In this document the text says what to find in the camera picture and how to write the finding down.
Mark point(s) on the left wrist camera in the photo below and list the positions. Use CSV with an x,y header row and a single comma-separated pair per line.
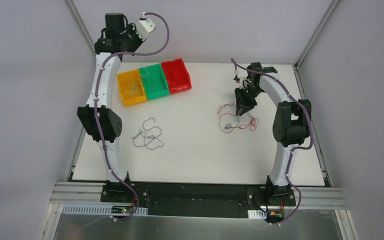
x,y
144,27

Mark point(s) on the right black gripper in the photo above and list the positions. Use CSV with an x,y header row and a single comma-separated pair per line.
x,y
245,95

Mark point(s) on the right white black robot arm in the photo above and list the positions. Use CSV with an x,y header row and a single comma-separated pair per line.
x,y
291,125

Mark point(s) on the green plastic bin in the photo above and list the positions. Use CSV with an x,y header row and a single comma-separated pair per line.
x,y
154,81

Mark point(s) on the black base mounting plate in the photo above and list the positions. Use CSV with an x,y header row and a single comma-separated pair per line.
x,y
206,209

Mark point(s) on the aluminium front rail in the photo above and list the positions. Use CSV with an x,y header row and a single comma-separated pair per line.
x,y
318,198

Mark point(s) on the yellow plastic bin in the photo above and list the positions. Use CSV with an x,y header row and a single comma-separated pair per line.
x,y
131,89

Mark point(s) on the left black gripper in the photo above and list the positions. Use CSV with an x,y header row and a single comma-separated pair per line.
x,y
132,40

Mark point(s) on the red plastic bin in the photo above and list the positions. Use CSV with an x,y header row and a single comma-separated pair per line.
x,y
177,75

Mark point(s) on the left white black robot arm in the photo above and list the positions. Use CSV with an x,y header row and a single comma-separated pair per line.
x,y
97,117

